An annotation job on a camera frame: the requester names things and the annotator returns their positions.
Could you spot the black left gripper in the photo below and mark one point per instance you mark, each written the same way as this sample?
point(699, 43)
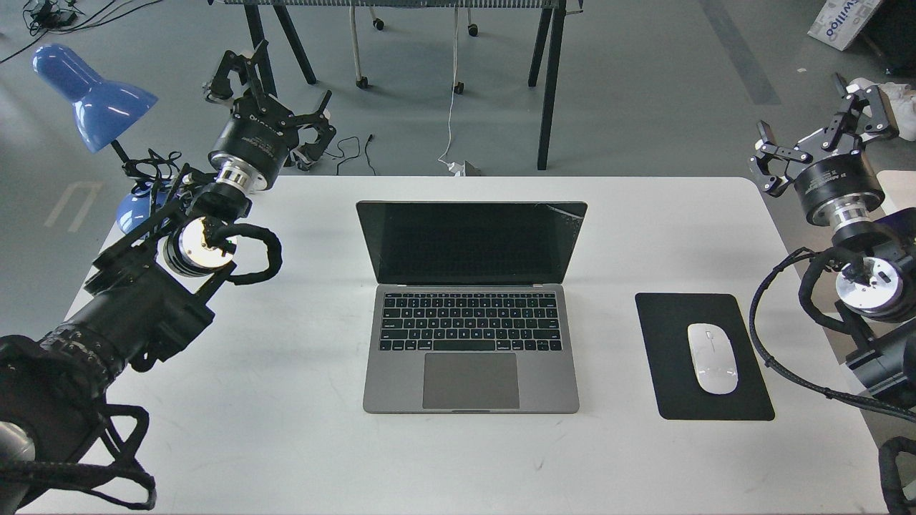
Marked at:
point(258, 138)

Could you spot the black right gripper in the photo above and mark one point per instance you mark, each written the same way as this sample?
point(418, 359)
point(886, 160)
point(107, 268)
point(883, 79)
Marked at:
point(839, 187)

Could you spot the grey laptop notebook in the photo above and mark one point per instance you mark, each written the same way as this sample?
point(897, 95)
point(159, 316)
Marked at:
point(470, 314)

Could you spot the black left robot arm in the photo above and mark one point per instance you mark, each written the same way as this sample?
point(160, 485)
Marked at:
point(149, 301)

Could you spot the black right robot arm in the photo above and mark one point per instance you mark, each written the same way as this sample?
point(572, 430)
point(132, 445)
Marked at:
point(864, 284)

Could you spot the white crumpled plastic bag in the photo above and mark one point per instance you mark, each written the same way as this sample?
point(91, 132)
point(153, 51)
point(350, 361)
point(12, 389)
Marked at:
point(902, 105)

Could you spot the cardboard box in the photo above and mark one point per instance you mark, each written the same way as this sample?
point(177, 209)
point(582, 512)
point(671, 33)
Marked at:
point(839, 23)

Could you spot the blue desk lamp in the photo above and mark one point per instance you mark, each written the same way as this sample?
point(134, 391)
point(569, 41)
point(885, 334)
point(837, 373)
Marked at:
point(103, 109)

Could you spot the white power adapter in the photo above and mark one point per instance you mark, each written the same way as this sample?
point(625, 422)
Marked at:
point(463, 169)

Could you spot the black mouse pad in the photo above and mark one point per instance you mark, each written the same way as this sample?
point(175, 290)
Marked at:
point(664, 319)

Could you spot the white computer mouse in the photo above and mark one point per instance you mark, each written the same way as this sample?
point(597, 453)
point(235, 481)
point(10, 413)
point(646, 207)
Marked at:
point(713, 358)

